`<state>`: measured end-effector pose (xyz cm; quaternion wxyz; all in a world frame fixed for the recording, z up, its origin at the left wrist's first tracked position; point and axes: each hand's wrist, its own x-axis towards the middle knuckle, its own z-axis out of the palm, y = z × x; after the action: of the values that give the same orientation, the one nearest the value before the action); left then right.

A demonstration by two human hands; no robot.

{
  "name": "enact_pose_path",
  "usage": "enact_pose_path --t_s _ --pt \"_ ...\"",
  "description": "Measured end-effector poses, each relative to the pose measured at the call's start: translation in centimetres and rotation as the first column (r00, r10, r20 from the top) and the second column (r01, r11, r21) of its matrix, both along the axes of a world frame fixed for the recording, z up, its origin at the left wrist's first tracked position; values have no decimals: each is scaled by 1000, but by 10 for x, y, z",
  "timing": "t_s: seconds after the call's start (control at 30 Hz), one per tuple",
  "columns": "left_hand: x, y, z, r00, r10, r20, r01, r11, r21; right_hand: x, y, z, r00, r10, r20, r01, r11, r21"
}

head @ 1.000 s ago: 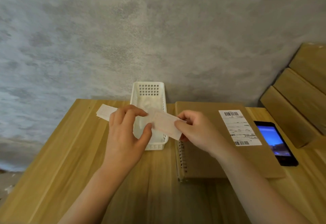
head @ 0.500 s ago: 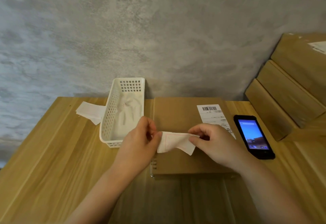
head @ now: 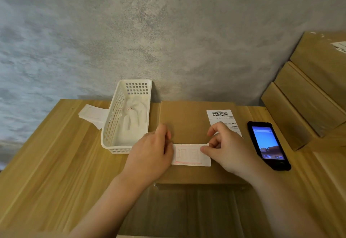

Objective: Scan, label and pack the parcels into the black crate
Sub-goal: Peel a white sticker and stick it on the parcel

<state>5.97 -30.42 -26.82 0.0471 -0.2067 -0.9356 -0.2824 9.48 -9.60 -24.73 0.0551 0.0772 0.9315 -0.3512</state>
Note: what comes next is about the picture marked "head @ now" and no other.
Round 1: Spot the white plastic perforated basket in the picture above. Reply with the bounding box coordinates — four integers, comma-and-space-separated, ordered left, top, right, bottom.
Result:
101, 79, 152, 154

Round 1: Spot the white barcode shipping label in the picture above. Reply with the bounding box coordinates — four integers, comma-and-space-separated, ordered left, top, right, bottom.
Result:
207, 109, 243, 138

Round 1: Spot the person's left hand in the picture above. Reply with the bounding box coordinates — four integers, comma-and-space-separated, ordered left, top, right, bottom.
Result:
120, 124, 174, 189

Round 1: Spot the black smartphone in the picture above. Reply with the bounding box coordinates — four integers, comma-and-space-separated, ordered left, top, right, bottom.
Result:
247, 121, 292, 171

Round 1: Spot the white paper sheets stack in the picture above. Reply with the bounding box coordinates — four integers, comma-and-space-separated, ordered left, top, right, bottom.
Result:
78, 104, 110, 130

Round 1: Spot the pile of white label sheets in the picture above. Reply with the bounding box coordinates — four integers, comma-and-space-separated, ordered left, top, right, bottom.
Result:
114, 96, 150, 147

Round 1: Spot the person's right hand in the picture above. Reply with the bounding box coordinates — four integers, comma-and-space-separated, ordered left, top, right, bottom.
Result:
200, 122, 261, 179

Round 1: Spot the white barcode sticker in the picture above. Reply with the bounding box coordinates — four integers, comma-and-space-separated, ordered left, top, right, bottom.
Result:
331, 41, 346, 54

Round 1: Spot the large brown cardboard box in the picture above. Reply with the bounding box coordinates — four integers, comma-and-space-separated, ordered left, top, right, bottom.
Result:
261, 82, 346, 152
274, 61, 346, 138
290, 31, 346, 111

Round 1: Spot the person's right forearm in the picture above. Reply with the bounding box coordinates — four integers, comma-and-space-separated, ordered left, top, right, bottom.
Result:
247, 166, 329, 238

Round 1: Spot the person's left forearm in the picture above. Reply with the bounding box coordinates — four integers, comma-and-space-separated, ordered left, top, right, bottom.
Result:
68, 172, 152, 238

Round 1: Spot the white label with red print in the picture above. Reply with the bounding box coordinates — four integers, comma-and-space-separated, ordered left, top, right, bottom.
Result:
171, 143, 212, 167

